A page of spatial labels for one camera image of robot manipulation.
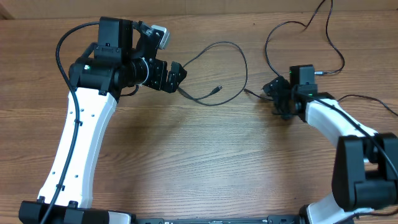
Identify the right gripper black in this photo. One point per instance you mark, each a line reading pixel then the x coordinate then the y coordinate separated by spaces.
pixel 272 88

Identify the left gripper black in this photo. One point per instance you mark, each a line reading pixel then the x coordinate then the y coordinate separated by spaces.
pixel 158 82

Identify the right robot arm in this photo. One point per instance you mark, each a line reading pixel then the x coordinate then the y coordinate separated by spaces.
pixel 364 177

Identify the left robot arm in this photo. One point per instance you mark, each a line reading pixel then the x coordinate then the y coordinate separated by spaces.
pixel 123 56

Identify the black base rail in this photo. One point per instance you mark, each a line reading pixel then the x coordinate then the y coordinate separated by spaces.
pixel 214 221

